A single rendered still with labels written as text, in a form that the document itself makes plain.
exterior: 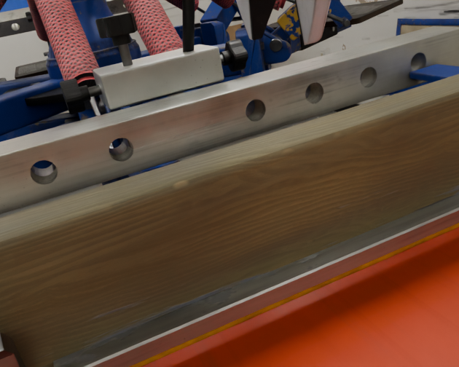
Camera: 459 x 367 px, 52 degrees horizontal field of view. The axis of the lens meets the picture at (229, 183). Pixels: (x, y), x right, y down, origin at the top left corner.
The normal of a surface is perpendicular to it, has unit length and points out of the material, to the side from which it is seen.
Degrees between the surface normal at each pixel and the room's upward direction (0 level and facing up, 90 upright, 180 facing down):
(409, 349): 0
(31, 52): 90
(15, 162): 90
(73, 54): 38
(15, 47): 90
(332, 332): 0
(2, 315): 90
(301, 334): 0
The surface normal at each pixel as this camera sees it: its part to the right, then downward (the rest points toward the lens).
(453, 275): -0.18, -0.90
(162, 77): 0.39, 0.30
